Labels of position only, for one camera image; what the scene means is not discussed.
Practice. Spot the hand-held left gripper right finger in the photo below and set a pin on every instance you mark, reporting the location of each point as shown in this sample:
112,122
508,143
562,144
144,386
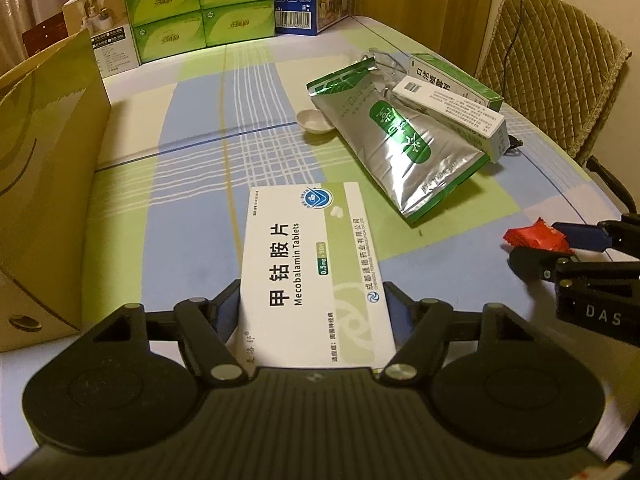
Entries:
391,305

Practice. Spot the red wrapper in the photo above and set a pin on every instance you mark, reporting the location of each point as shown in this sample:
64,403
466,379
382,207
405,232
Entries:
537,237

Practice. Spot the brown cardboard box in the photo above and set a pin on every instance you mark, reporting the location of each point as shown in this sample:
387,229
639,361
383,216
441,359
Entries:
45,185

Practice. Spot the stack of green tissue packs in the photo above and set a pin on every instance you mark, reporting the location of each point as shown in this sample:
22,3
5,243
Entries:
200,5

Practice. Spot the white long medicine box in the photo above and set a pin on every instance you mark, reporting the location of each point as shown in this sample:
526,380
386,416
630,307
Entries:
450,112

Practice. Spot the silver green foil bag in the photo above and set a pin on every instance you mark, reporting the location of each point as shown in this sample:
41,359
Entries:
400,150

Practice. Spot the clear plastic packaging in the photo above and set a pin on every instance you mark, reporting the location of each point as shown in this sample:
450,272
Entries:
387,67

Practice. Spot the green long medicine box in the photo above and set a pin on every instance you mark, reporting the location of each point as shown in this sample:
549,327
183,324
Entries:
457,80

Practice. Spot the white plastic spoon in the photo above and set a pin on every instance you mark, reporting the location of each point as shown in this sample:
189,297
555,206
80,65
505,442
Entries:
313,121

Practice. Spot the white tablet box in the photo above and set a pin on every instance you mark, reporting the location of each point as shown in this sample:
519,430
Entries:
310,270

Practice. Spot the plaid cloth desktop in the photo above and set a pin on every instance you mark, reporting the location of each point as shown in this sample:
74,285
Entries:
200,170

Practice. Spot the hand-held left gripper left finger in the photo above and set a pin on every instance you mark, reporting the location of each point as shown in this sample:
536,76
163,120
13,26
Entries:
233,306

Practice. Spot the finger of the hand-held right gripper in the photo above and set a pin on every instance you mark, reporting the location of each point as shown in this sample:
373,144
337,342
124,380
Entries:
532,260
585,236

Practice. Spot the white product carton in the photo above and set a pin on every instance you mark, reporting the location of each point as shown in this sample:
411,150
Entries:
100,35

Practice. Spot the chair with quilted cover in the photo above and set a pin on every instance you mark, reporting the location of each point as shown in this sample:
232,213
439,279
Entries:
560,70

